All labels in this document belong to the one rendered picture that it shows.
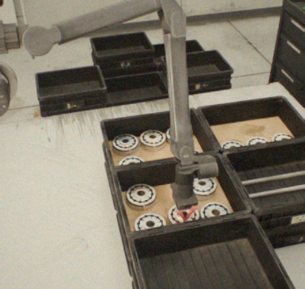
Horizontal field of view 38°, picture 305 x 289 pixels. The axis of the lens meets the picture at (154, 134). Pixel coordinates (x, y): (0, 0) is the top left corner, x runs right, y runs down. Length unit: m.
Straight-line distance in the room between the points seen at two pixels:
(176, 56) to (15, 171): 0.96
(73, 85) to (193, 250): 1.70
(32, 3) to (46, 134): 2.52
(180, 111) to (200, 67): 1.76
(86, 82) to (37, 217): 1.34
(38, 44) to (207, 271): 0.81
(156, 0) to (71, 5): 3.27
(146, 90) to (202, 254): 1.74
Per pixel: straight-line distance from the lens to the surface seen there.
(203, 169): 1.35
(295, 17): 3.05
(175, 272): 1.39
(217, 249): 1.46
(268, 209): 1.46
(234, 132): 1.90
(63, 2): 4.51
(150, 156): 1.75
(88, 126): 2.15
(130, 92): 2.98
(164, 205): 1.56
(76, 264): 1.59
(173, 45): 1.29
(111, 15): 1.26
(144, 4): 1.28
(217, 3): 4.92
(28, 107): 3.64
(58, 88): 2.87
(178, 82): 1.30
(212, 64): 3.09
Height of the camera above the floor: 1.97
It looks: 38 degrees down
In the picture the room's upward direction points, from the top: straight up
